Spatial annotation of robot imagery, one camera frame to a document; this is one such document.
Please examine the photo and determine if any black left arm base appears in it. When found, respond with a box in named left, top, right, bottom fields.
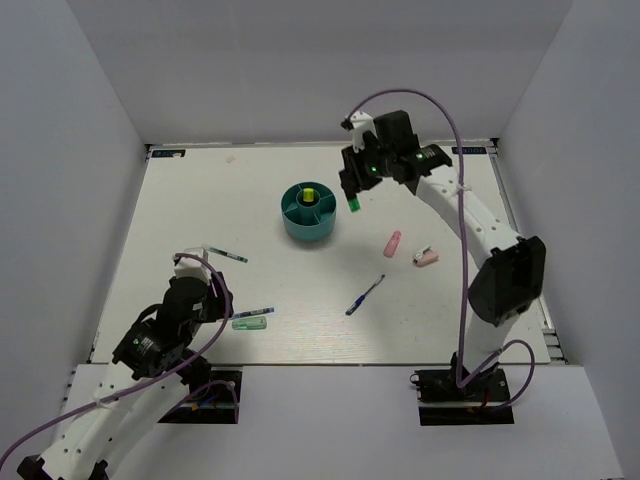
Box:
left=159, top=369, right=243, bottom=425

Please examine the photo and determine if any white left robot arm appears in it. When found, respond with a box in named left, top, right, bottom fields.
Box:
left=17, top=270, right=235, bottom=479

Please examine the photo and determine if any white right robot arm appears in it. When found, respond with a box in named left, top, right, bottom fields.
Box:
left=339, top=110, right=546, bottom=399

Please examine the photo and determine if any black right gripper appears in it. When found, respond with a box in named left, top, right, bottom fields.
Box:
left=341, top=138, right=395, bottom=194

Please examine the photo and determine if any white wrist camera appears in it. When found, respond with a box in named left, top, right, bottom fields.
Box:
left=173, top=250, right=211, bottom=284
left=340, top=110, right=375, bottom=153

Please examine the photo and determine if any blue corner label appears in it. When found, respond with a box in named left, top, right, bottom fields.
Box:
left=451, top=146, right=487, bottom=155
left=151, top=149, right=186, bottom=158

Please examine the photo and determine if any teal round organizer container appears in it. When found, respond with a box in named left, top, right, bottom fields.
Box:
left=280, top=182, right=337, bottom=243

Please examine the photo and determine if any blue right corner label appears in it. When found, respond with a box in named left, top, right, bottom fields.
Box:
left=451, top=146, right=487, bottom=155

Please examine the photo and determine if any green transparent eraser case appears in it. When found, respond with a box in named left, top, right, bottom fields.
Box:
left=232, top=316, right=268, bottom=331

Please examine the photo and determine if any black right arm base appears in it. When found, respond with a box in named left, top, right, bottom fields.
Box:
left=409, top=354, right=515, bottom=427

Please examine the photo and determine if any yellow black highlighter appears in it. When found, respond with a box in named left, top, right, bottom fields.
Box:
left=302, top=188, right=315, bottom=205

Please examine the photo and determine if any pink correction tape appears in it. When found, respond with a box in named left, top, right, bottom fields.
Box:
left=412, top=246, right=439, bottom=268

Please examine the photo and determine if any green gel pen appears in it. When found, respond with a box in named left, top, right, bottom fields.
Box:
left=202, top=244, right=249, bottom=264

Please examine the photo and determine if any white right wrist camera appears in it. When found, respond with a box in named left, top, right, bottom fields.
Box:
left=340, top=110, right=375, bottom=153

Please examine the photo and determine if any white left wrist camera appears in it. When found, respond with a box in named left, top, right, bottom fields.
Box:
left=173, top=250, right=211, bottom=284

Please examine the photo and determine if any blue left corner label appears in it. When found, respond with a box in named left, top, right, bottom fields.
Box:
left=151, top=149, right=186, bottom=158

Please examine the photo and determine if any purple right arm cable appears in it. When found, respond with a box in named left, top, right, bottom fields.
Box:
left=349, top=89, right=536, bottom=407

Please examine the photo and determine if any blue ballpoint pen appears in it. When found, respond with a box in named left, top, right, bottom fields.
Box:
left=345, top=274, right=386, bottom=316

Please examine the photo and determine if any pink eraser stick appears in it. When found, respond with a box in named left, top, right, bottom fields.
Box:
left=383, top=231, right=402, bottom=258

